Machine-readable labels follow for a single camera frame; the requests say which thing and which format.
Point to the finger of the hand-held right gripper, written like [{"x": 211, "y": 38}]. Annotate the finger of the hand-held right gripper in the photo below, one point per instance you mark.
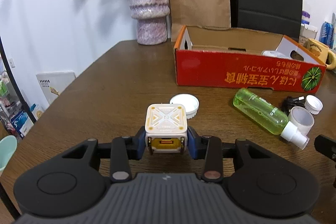
[{"x": 325, "y": 146}]

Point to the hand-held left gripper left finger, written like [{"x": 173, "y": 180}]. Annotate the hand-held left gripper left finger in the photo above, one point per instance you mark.
[{"x": 141, "y": 148}]

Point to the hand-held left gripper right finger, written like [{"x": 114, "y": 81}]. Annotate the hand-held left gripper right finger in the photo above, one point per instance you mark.
[{"x": 193, "y": 148}]

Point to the translucent white round cap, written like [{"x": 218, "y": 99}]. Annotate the translucent white round cap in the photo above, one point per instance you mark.
[{"x": 304, "y": 129}]

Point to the white gold cube charger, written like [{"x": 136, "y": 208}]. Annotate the white gold cube charger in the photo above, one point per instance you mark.
[{"x": 165, "y": 119}]

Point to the small white screw cap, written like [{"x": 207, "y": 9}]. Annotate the small white screw cap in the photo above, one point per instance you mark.
[{"x": 313, "y": 108}]

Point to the white scalloped jar lid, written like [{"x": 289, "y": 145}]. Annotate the white scalloped jar lid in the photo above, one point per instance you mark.
[{"x": 183, "y": 102}]

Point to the green spray bottle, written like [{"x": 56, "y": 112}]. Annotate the green spray bottle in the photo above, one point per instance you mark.
[{"x": 257, "y": 108}]

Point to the red cardboard box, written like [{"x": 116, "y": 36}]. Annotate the red cardboard box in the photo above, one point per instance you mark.
[{"x": 236, "y": 71}]

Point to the cream bear mug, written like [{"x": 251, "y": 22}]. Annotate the cream bear mug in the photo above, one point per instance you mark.
[{"x": 316, "y": 49}]

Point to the white flat panel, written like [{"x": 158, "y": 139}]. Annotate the white flat panel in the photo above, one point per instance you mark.
[{"x": 55, "y": 79}]

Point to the blue drink can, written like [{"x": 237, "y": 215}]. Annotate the blue drink can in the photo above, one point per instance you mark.
[{"x": 326, "y": 32}]

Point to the clear jar of seeds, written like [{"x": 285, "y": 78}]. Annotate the clear jar of seeds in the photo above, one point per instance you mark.
[{"x": 309, "y": 31}]

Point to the purple lidded small container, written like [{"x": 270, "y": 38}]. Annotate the purple lidded small container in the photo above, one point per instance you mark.
[{"x": 305, "y": 18}]

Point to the mint green bucket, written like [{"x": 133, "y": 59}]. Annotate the mint green bucket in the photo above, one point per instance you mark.
[{"x": 8, "y": 153}]

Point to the black light stand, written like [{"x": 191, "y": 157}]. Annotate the black light stand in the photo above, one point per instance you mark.
[{"x": 9, "y": 200}]

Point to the marbled pink ceramic vase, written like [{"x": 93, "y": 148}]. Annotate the marbled pink ceramic vase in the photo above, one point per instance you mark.
[{"x": 148, "y": 3}]

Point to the white wall socket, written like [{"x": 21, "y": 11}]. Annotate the white wall socket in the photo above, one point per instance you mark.
[{"x": 11, "y": 62}]

